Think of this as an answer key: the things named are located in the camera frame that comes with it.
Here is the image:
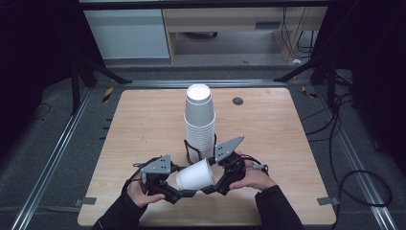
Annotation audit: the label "short metal floor rail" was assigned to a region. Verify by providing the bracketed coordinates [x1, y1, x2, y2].
[123, 79, 288, 90]

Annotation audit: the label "light wooden desk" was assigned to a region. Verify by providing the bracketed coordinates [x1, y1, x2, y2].
[162, 7, 329, 62]

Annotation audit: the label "black metal stand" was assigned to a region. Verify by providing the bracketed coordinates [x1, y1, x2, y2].
[70, 47, 134, 116]
[273, 57, 340, 111]

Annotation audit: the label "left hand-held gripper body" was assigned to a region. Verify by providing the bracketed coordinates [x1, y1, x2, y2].
[140, 154, 183, 205]

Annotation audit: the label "thin black floor cable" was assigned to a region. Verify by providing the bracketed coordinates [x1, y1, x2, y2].
[31, 102, 53, 122]

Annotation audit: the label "grey tape strip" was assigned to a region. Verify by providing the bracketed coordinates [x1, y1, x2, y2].
[74, 196, 98, 207]
[316, 196, 340, 206]

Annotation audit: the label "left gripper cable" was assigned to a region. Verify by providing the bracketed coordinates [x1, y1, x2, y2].
[122, 155, 161, 194]

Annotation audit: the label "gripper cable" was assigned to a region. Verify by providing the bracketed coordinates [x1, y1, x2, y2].
[122, 155, 161, 194]
[241, 154, 270, 175]

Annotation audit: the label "white cabinet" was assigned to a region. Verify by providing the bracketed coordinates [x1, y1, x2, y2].
[83, 9, 170, 60]

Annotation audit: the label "stack of white paper cups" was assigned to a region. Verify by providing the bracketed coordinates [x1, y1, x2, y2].
[184, 83, 217, 163]

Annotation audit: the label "black hanging desk cables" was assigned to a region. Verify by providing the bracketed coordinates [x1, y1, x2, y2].
[282, 7, 320, 60]

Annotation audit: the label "black floor cables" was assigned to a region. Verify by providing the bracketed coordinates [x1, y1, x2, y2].
[301, 92, 356, 144]

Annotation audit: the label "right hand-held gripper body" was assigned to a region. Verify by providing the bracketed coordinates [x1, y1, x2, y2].
[214, 134, 247, 196]

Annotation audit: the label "thick black looped floor cable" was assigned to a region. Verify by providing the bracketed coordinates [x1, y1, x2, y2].
[329, 95, 394, 230]

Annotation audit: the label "black wire cup holder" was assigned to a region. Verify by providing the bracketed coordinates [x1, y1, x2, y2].
[184, 133, 218, 163]

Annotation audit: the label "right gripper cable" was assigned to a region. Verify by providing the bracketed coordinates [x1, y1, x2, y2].
[241, 154, 270, 175]

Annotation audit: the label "person's right hand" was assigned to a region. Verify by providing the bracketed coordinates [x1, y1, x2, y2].
[229, 151, 278, 192]

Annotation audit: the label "yellow black striped tape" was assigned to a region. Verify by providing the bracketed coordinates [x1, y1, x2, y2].
[300, 84, 319, 100]
[101, 86, 115, 104]

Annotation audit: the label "long metal floor rail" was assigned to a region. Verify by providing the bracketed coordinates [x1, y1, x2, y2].
[314, 85, 398, 230]
[10, 87, 94, 230]

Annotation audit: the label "single white paper cup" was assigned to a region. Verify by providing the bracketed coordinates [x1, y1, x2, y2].
[174, 157, 216, 192]

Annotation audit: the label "person's left hand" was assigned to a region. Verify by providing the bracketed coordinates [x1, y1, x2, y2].
[126, 181, 168, 209]

